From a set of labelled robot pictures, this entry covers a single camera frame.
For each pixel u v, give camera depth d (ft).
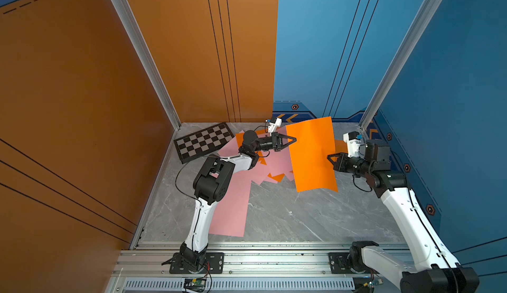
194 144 3.47
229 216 2.73
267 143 2.66
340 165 2.16
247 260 2.48
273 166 3.34
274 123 2.72
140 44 2.78
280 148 2.65
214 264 2.42
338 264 2.38
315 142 2.62
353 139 2.17
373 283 2.28
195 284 2.34
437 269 1.23
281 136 2.68
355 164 2.07
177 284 2.31
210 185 1.92
